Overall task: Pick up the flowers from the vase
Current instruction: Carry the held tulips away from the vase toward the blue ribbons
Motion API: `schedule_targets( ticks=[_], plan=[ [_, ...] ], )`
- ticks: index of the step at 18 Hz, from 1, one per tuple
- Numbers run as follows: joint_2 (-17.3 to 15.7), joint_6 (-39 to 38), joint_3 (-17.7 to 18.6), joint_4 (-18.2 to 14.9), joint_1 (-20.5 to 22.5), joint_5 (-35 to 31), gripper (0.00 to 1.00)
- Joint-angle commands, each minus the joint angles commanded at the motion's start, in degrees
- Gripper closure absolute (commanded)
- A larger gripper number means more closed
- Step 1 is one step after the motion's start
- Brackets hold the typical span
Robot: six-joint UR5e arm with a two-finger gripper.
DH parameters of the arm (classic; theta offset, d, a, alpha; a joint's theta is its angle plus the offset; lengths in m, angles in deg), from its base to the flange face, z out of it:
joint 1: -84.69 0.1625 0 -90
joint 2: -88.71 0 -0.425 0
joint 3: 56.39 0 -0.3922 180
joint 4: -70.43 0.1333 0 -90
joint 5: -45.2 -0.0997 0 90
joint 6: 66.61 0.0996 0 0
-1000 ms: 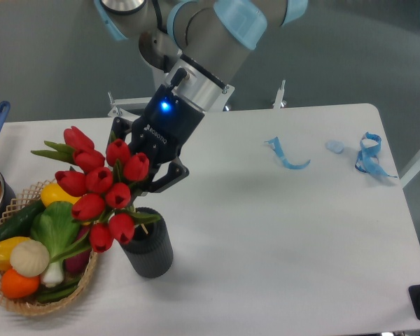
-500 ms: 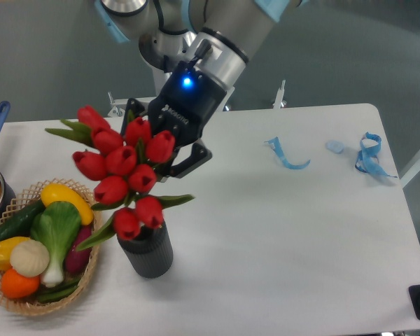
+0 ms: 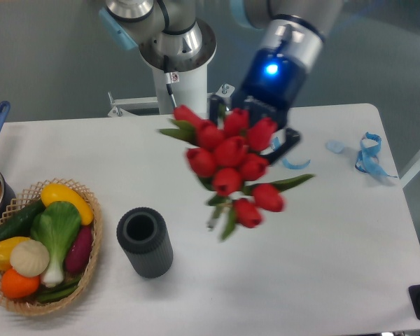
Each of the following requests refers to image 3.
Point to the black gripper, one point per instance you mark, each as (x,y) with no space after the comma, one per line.
(268,90)

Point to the red tulip bouquet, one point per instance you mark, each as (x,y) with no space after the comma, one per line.
(226,156)

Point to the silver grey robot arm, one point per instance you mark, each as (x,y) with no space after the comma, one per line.
(297,29)

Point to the dark grey ribbed vase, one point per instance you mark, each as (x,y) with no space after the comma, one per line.
(143,235)

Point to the curved blue tape strip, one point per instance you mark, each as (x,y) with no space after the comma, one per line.
(275,144)

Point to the tangled blue tape strip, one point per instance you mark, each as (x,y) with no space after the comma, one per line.
(367,160)

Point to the yellow squash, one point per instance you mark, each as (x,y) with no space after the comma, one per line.
(56,192)

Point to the green bok choy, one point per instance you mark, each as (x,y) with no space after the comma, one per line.
(56,228)

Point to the purple sweet potato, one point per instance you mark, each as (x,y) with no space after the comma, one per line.
(79,253)

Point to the green pea pods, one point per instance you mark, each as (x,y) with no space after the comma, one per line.
(59,292)

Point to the green cucumber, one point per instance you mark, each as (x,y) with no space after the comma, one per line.
(19,224)

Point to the white steamed bun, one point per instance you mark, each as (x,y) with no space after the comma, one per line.
(29,258)

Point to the yellow bell pepper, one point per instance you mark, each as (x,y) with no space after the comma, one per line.
(6,248)

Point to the woven wicker basket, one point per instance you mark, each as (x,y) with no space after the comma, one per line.
(30,307)

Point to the orange fruit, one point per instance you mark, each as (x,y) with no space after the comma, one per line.
(16,286)

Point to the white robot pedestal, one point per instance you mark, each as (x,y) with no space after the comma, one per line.
(179,66)

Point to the white metal base frame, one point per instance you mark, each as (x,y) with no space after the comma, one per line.
(149,106)

